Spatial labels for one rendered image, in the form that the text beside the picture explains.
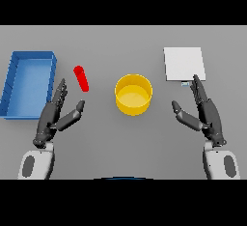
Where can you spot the flat pale square scale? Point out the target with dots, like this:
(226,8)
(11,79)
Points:
(184,64)

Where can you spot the red beaker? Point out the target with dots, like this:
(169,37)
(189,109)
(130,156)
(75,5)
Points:
(81,78)

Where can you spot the blue plastic tray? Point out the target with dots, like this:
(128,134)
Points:
(30,83)

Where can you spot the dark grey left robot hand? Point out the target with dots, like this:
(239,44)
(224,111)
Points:
(49,117)

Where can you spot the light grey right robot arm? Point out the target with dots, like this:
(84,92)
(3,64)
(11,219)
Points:
(222,163)

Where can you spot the yellow bowl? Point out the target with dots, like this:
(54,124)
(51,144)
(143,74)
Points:
(133,94)

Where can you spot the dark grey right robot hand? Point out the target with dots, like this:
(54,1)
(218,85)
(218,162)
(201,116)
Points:
(210,117)

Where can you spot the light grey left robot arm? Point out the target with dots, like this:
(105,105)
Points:
(37,163)

